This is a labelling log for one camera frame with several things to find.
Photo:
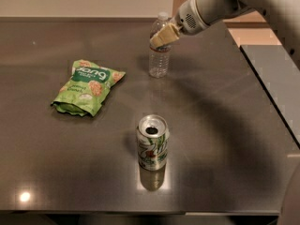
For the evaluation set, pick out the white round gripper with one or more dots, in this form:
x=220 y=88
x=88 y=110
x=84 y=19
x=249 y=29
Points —
x=187 y=19

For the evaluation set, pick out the clear plastic water bottle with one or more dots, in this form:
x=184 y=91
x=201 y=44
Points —
x=159 y=57

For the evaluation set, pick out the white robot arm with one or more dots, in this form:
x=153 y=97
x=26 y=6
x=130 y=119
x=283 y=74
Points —
x=283 y=17

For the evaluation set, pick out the green snack chip bag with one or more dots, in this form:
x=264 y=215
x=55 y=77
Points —
x=87 y=88

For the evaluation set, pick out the green white soda can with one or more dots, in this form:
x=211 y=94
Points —
x=152 y=139

